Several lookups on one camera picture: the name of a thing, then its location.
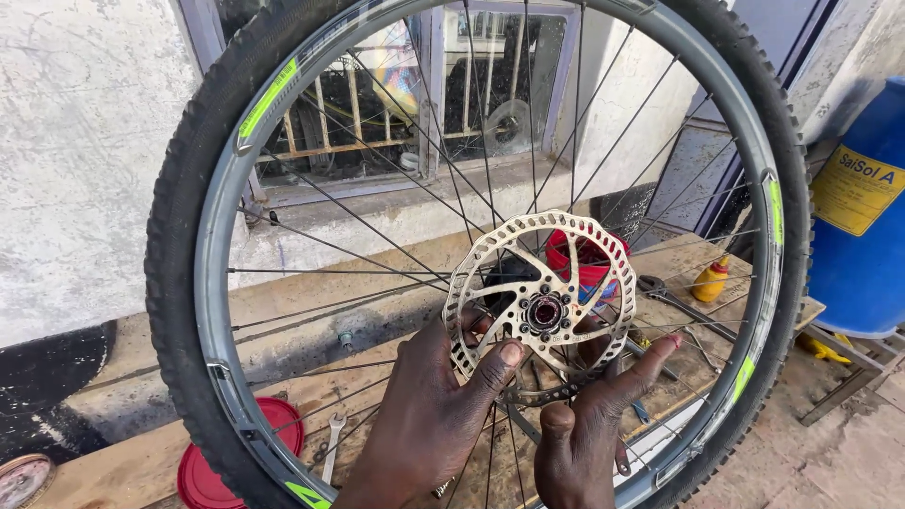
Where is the person's right hand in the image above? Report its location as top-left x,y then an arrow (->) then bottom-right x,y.
534,318 -> 684,509

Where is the yellow squeeze bottle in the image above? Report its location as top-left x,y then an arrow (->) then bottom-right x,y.
691,255 -> 730,304

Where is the blue plastic barrel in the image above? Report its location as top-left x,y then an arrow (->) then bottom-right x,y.
805,75 -> 905,339

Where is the yellow plastic object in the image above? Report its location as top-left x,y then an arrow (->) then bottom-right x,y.
798,331 -> 854,366

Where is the red plastic container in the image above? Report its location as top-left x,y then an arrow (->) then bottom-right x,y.
543,228 -> 631,306

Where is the bicycle wheel with disc rotor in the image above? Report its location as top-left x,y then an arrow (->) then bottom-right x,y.
143,0 -> 814,509

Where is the metal angle frame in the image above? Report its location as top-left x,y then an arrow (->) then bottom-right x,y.
799,324 -> 905,427

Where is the large adjustable wrench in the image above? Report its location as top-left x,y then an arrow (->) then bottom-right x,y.
635,274 -> 740,345

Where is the round metal tin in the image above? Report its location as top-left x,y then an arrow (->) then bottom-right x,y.
0,453 -> 57,509

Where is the small silver open-end wrench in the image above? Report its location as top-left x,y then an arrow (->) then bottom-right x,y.
321,413 -> 348,486

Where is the barred glass window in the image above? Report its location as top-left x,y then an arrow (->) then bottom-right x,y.
177,0 -> 582,207

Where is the wooden workbench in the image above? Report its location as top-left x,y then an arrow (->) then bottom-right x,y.
28,232 -> 828,509

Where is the blue metal door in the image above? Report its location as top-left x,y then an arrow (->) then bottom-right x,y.
663,0 -> 844,243

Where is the person's left hand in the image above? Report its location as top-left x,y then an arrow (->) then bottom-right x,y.
338,307 -> 526,509

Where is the red plastic lid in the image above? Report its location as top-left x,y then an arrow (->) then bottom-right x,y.
176,396 -> 305,509

